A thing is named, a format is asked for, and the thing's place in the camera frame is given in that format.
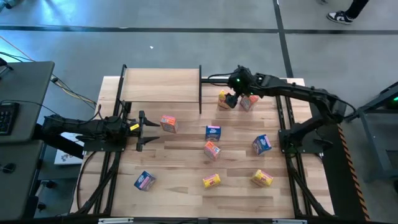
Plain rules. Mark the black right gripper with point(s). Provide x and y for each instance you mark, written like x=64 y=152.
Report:
x=241 y=79

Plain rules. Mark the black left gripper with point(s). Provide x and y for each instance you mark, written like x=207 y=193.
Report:
x=132 y=132

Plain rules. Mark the yellow Corn Pops cereal box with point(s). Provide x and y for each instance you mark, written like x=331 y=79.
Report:
x=211 y=180
x=221 y=96
x=262 y=178

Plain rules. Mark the orange Mini Wheats cereal box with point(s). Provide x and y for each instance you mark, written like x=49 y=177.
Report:
x=212 y=150
x=249 y=103
x=169 y=123

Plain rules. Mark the blue Frosted Flakes cereal box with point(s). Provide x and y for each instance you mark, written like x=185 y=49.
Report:
x=213 y=133
x=145 y=180
x=261 y=144

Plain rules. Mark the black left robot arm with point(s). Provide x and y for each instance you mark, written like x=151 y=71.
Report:
x=71 y=126

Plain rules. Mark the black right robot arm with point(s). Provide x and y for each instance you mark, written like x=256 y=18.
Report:
x=298 y=90

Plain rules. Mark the wooden shelf with black posts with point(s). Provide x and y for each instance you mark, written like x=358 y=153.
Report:
x=161 y=85

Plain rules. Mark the black desk support beam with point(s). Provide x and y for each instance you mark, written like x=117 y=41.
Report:
x=66 y=149

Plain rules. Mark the white printed board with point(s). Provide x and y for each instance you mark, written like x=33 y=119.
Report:
x=65 y=158

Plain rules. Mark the grey side desk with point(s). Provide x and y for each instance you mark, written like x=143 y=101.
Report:
x=25 y=99
x=18 y=180

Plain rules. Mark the person's shoe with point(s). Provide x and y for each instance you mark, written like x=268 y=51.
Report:
x=339 y=17

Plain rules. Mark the black hazard-striped floor mat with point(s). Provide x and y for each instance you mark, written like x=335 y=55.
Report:
x=339 y=186

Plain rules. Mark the black keyboard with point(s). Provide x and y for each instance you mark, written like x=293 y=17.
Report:
x=7 y=118

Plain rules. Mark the grey metal cart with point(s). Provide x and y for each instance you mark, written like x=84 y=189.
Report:
x=371 y=143

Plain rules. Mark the black desk knob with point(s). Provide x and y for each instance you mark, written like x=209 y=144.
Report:
x=8 y=168

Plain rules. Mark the person's leg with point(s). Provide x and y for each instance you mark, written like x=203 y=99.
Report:
x=357 y=7

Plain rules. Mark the black metal table frame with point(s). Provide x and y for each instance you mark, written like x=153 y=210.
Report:
x=214 y=80

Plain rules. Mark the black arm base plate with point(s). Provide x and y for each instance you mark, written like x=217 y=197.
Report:
x=308 y=148
x=99 y=147

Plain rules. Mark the silver table edge bracket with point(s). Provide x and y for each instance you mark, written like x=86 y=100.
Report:
x=115 y=220
x=289 y=221

